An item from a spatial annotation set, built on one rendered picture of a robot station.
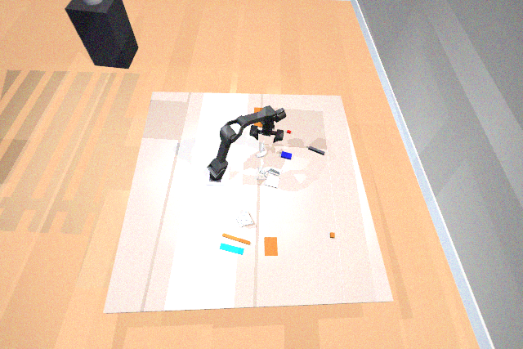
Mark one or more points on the cyan flat bar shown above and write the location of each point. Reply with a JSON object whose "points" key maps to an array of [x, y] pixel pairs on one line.
{"points": [[231, 248]]}

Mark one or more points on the orange rectangular plate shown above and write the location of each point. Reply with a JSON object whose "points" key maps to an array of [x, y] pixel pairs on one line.
{"points": [[271, 246]]}

